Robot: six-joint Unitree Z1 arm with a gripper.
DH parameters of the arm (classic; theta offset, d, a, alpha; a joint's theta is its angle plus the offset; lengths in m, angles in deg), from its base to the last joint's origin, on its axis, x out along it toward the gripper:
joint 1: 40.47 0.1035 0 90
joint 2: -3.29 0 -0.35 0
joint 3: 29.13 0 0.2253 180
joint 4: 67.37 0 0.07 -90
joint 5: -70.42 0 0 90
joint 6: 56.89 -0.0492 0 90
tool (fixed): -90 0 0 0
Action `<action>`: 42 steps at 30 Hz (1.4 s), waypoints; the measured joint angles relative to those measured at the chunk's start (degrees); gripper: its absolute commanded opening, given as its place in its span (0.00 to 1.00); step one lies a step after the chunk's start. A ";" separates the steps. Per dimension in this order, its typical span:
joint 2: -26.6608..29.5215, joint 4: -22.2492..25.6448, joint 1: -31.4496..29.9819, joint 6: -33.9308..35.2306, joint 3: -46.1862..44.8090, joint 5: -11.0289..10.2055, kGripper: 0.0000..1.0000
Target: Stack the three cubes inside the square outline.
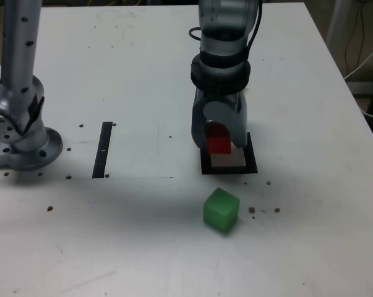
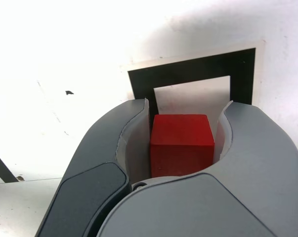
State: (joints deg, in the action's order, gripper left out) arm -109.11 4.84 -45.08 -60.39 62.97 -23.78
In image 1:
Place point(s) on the white background post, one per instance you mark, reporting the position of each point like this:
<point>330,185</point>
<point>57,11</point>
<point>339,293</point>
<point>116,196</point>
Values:
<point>333,21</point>

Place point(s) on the black tape square outline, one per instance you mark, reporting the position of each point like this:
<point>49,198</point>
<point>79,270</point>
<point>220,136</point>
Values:
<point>228,170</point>

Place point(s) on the green cube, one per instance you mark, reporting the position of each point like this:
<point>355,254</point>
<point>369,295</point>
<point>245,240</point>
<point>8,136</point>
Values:
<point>220,210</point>

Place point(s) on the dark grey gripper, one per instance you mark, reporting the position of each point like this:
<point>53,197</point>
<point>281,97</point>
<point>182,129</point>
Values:
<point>226,97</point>

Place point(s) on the red cube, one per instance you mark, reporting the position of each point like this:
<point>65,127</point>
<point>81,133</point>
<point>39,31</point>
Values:
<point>218,143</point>

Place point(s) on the black tape strip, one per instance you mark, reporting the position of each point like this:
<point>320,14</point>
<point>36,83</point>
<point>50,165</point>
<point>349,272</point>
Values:
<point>102,148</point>

